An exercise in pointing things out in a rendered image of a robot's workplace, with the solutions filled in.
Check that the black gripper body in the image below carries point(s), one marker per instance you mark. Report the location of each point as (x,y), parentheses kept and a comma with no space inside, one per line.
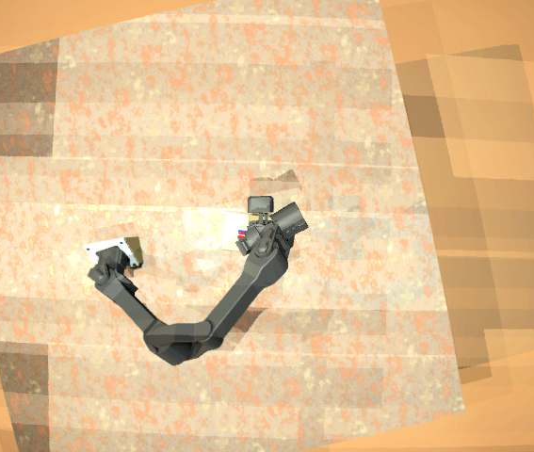
(260,205)

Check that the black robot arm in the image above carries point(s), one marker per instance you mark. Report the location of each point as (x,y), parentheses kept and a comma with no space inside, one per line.
(268,247)

